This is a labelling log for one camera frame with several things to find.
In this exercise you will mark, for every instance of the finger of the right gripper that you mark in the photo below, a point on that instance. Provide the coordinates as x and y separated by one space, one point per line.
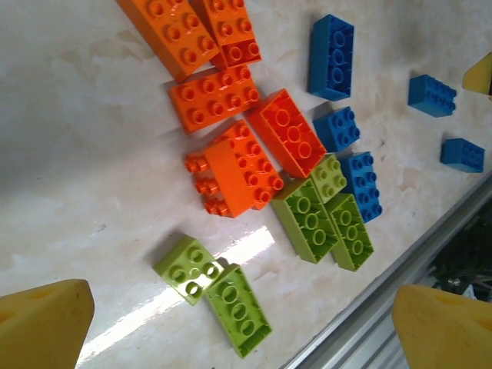
480 75

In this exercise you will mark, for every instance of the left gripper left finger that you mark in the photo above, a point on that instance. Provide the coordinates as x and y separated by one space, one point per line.
42 330

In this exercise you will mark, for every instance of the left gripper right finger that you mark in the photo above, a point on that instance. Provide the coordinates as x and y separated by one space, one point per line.
446 334

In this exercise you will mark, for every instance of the long green lego brick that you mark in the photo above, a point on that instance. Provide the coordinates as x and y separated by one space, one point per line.
238 311
305 223
351 234

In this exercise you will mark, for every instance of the small blue lego brick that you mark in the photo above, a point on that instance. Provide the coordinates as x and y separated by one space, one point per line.
336 128

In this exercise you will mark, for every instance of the small green lego brick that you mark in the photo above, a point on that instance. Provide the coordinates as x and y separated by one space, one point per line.
184 269
328 178

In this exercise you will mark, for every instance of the orange lego brick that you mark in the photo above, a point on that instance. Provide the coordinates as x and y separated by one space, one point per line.
288 132
213 100
230 27
227 180
257 169
169 34

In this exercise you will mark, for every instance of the aluminium base rail beam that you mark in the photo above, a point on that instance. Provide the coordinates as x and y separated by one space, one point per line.
365 330

